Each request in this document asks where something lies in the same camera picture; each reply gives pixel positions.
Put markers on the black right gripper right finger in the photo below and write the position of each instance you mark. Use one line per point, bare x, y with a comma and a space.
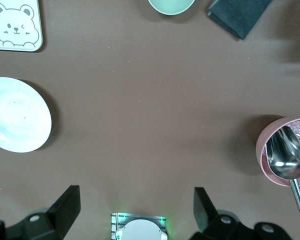
207, 220

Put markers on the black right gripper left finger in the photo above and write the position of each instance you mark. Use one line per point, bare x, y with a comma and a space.
62, 212

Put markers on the white round plate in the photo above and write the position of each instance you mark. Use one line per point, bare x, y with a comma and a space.
17, 117

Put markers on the pink bowl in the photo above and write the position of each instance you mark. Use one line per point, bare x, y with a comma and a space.
263, 142

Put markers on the metal scoop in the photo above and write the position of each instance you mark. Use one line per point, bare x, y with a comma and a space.
285, 162

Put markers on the cream bear print tray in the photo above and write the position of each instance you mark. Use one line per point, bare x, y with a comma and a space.
37, 7

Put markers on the dark grey folded cloth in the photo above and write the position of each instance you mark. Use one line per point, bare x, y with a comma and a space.
240, 15

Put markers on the pale green bowl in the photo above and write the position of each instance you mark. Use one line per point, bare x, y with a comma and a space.
170, 6

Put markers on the aluminium arm base plate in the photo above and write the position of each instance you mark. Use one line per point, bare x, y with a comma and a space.
115, 217

